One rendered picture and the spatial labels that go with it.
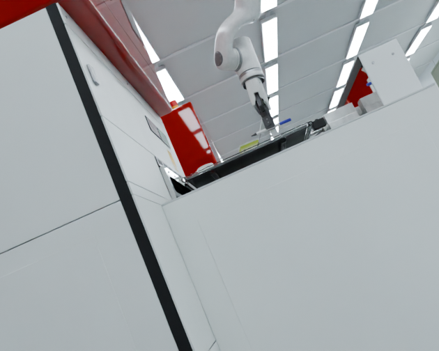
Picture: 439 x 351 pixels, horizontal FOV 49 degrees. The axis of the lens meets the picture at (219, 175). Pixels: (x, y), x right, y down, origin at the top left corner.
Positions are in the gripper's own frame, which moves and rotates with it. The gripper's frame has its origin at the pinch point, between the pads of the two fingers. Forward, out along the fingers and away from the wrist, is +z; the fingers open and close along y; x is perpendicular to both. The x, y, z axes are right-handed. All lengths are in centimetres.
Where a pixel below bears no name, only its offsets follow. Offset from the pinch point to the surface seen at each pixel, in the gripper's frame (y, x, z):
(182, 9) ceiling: -192, -50, -190
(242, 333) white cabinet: 53, -15, 58
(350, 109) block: 25.5, 23.2, 14.5
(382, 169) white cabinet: 49, 23, 36
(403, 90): 42, 34, 20
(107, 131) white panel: 77, -20, 17
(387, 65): 43, 33, 14
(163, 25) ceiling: -199, -72, -189
